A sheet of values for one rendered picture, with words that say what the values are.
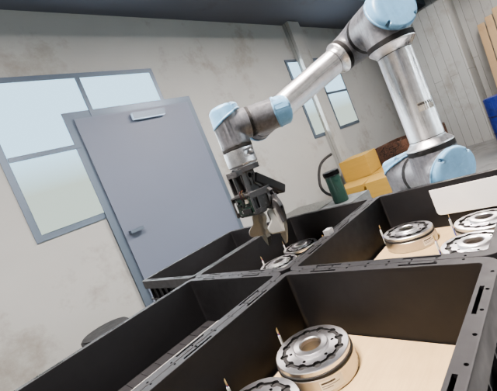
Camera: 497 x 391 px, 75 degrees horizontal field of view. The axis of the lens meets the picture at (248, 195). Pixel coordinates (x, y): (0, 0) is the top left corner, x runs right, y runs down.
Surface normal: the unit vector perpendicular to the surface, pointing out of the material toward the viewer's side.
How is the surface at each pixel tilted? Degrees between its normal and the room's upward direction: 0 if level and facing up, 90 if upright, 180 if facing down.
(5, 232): 90
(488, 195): 90
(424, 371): 0
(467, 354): 0
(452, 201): 90
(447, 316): 90
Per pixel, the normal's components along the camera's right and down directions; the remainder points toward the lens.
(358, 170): -0.58, 0.29
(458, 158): 0.18, 0.13
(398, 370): -0.38, -0.92
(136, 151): 0.64, -0.22
